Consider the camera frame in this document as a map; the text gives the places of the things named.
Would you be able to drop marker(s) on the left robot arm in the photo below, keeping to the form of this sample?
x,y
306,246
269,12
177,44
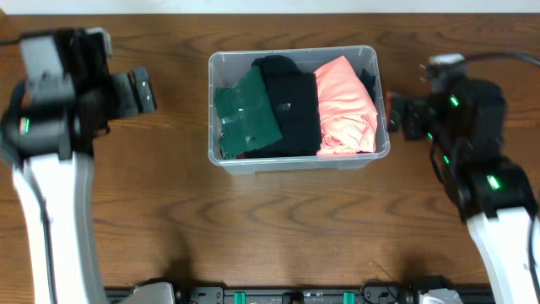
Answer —
x,y
56,198

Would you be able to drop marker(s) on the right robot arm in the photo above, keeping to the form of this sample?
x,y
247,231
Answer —
x,y
496,203

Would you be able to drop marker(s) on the black cloth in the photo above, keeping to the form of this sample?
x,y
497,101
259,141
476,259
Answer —
x,y
293,95

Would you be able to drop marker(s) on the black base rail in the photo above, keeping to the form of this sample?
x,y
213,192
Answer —
x,y
430,289

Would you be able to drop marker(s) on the dark green cloth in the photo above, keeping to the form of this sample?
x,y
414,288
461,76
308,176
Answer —
x,y
246,115

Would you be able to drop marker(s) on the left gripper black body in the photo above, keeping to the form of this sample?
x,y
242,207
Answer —
x,y
126,94

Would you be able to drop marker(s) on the dark navy cloth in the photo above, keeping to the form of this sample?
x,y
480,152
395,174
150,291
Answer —
x,y
369,81

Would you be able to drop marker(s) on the pink cloth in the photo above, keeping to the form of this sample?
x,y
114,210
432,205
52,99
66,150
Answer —
x,y
348,116

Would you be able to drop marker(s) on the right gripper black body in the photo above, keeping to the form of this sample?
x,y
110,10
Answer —
x,y
426,125

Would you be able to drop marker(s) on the clear plastic storage bin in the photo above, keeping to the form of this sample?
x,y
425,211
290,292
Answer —
x,y
226,68

